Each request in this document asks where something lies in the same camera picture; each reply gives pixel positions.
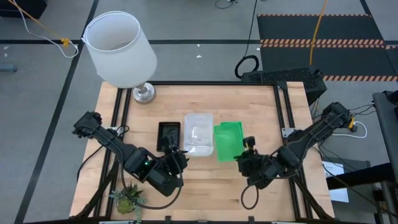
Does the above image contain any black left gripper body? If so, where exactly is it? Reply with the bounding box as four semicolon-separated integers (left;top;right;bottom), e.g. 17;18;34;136
160;148;190;180

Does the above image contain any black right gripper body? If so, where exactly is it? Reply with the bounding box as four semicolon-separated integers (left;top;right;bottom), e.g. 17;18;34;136
236;151;276;190

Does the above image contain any black plastic basket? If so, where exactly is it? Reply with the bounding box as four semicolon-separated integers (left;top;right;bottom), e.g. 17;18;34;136
156;121;182;153

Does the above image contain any clear plastic basket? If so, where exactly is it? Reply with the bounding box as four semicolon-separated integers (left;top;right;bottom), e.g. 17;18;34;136
183;112;215;157

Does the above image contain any small potted succulent plant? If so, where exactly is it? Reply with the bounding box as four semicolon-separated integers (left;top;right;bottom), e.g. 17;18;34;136
109;182;147;224

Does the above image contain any white paper sheet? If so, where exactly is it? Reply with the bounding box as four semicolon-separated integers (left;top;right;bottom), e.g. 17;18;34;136
322;160;350;203

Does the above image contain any white table lamp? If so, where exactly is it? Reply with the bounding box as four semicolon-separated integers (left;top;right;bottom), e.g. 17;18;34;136
81;11;158;105

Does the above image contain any dark side table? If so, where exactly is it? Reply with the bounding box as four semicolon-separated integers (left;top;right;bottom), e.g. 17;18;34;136
326;161;398;191

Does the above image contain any black hazard-striped floor mat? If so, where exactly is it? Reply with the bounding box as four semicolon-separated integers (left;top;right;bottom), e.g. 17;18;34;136
256;13;398;82

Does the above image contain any yellow pole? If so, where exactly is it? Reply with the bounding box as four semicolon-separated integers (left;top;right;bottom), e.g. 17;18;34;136
308;0;329;66

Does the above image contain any black equipment cart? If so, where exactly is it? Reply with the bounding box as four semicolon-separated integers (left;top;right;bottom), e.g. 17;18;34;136
372;90;398;184

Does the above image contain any grey floor object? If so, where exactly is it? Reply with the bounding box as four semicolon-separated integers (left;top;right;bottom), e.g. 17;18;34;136
0;63;19;73

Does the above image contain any dark box on floor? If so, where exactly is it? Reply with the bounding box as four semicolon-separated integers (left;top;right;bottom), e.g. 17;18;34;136
0;0;48;19

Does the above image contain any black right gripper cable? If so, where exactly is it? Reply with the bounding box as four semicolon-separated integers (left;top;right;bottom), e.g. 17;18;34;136
240;184;260;211

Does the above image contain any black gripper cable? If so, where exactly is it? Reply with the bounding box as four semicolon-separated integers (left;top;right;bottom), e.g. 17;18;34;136
240;184;260;211
119;155;184;211

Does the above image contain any silver mounting bracket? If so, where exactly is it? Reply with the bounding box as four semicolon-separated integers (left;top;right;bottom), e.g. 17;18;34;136
281;126;296;138

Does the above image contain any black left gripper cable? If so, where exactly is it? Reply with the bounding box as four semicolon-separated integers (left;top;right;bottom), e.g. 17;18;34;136
119;155;184;211

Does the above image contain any black aluminium table frame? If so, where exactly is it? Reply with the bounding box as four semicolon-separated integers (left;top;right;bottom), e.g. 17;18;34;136
70;80;335;223

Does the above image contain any white power cable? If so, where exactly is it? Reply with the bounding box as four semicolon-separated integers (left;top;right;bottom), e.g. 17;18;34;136
331;120;368;139

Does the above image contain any black hanging coiled cable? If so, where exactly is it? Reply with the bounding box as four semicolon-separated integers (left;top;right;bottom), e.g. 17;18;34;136
234;0;261;80

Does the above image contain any white floor cable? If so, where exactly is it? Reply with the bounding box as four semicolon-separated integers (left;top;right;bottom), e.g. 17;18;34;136
12;0;80;59

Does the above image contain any thin black floor cable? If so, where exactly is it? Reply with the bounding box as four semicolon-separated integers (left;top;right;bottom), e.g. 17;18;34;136
214;0;239;10

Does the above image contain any thin yellow cord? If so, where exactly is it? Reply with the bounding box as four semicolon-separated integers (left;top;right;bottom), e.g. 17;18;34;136
7;0;72;48

